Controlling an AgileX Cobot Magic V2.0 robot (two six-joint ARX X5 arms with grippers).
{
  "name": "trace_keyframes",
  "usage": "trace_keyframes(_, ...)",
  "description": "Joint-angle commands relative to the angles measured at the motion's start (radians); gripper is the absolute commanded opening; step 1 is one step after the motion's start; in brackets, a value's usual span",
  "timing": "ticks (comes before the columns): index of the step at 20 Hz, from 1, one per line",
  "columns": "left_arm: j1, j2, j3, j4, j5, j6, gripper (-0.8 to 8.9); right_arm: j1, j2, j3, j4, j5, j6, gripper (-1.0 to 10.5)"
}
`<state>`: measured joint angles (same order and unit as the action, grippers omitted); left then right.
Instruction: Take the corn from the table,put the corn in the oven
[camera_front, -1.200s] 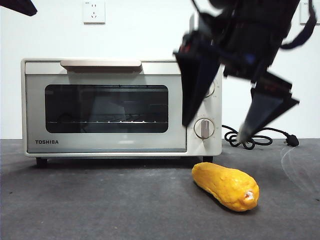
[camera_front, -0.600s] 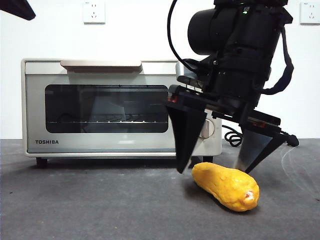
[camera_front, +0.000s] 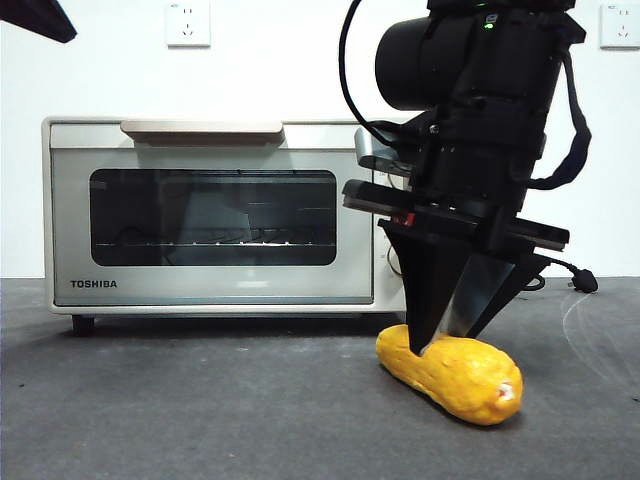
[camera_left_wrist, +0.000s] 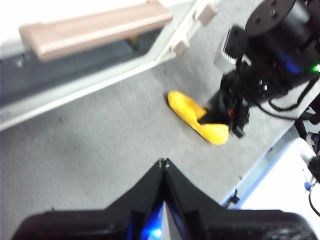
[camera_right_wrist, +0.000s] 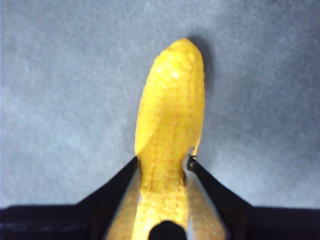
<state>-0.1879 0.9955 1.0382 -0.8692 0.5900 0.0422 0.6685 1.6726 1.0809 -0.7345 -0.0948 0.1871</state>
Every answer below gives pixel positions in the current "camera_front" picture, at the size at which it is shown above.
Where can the cream Toshiba toaster oven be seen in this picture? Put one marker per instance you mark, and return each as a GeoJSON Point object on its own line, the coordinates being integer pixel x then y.
{"type": "Point", "coordinates": [390, 300]}

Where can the yellow corn cob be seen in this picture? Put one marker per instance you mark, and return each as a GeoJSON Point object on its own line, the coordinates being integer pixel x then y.
{"type": "Point", "coordinates": [460, 385]}

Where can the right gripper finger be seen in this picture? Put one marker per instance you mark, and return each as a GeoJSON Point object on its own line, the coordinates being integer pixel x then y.
{"type": "Point", "coordinates": [425, 280]}
{"type": "Point", "coordinates": [492, 285]}

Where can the white wall socket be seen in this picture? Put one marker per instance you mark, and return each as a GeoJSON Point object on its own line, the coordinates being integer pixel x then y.
{"type": "Point", "coordinates": [620, 27]}
{"type": "Point", "coordinates": [188, 25]}

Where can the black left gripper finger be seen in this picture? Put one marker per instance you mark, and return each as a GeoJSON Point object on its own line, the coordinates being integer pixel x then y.
{"type": "Point", "coordinates": [30, 15]}

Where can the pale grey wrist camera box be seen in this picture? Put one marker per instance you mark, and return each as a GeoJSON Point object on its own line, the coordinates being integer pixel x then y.
{"type": "Point", "coordinates": [370, 152]}

